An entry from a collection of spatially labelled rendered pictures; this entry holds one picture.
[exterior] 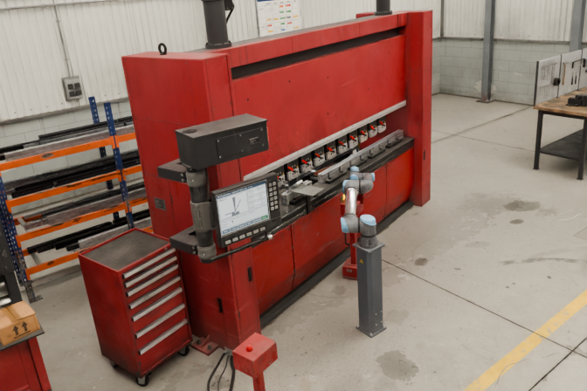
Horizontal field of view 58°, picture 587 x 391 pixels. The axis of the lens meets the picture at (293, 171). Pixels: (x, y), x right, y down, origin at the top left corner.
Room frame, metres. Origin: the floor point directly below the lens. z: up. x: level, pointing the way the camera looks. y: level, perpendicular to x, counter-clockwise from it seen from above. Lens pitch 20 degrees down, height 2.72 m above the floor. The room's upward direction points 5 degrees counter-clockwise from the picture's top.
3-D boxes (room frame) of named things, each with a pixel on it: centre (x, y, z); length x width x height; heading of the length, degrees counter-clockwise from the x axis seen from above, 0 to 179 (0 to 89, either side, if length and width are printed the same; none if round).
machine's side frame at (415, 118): (6.24, -1.28, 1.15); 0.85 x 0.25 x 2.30; 51
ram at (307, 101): (4.87, -0.39, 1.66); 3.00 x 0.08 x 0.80; 141
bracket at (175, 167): (3.18, 0.62, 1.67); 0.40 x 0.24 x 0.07; 141
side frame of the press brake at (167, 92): (3.72, 0.77, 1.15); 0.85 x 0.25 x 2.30; 51
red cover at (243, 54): (4.86, -0.40, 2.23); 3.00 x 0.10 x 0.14; 141
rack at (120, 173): (5.25, 1.88, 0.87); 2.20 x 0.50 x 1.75; 126
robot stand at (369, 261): (3.61, -0.53, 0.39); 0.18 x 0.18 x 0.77; 36
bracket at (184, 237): (3.18, 0.62, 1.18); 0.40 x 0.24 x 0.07; 141
